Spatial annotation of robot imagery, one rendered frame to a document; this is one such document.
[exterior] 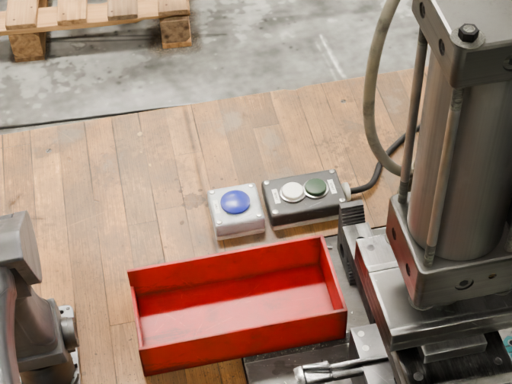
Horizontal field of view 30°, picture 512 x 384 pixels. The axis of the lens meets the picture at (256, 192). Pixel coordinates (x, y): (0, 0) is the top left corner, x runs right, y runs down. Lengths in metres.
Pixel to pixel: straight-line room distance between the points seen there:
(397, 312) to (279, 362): 0.33
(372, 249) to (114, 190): 0.50
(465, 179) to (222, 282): 0.57
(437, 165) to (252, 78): 2.15
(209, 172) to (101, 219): 0.17
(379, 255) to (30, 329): 0.35
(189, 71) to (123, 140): 1.48
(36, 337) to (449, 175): 0.47
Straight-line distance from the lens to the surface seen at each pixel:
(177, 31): 2.94
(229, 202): 1.28
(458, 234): 0.77
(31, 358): 1.04
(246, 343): 1.15
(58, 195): 1.37
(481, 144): 0.70
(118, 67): 2.94
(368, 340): 1.09
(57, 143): 1.44
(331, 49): 2.95
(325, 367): 1.06
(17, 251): 0.74
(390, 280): 0.90
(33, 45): 2.98
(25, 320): 0.93
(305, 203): 1.28
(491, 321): 0.89
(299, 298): 1.22
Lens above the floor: 1.90
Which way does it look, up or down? 49 degrees down
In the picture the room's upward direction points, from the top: 2 degrees counter-clockwise
